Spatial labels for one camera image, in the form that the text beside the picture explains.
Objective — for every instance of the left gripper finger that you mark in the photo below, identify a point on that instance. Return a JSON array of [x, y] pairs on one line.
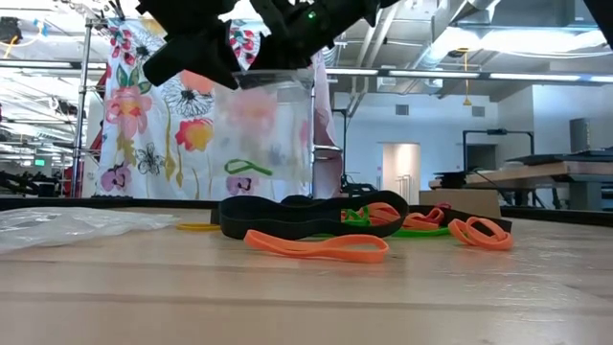
[[191, 52]]

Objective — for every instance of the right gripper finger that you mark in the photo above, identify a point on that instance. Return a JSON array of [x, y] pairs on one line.
[[287, 55]]

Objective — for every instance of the clear plastic zip bag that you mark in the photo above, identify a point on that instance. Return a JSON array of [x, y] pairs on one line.
[[268, 124], [72, 227]]

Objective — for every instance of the green rubber band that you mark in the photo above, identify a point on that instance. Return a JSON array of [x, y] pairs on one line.
[[421, 233], [258, 168], [356, 221]]

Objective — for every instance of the black background robot arm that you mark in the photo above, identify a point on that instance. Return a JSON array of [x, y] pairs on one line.
[[24, 184]]

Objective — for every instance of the yellow rubber band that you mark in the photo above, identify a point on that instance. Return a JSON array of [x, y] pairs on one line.
[[196, 228]]

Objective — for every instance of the long orange rubber band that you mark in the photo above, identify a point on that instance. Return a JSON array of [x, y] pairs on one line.
[[261, 241]]

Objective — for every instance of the small looped orange rubber band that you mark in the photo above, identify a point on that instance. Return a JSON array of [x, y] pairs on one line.
[[500, 244]]

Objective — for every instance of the pale pink cloth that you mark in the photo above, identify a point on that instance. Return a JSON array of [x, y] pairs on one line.
[[330, 120]]

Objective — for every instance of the long ceiling light strip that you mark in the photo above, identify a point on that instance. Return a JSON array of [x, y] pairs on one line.
[[431, 74]]

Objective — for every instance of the metal garment rack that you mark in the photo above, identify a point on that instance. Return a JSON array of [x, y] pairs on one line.
[[80, 120]]

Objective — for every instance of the black tripod stand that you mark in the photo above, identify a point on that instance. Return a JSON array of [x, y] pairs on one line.
[[359, 190]]

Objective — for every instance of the white door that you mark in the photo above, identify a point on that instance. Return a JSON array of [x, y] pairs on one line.
[[401, 163]]

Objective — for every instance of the black ceiling device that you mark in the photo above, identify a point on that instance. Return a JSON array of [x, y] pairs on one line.
[[10, 31]]

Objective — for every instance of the green exit sign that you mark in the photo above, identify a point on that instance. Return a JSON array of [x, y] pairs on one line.
[[39, 163]]

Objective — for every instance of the black device on table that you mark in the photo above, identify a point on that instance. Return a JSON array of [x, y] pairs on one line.
[[450, 180]]

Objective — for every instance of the brown cardboard box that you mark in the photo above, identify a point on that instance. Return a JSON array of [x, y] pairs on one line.
[[460, 203]]

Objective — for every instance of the wooden background table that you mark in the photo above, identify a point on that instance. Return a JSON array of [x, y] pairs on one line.
[[527, 173]]

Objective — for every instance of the black flat tray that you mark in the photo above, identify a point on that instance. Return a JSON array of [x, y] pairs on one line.
[[565, 158]]

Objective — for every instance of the grey wall vent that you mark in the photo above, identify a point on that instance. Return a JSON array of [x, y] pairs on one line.
[[401, 110], [478, 112]]

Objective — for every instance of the black monitor stand frame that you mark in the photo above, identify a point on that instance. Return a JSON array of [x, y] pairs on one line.
[[498, 132]]

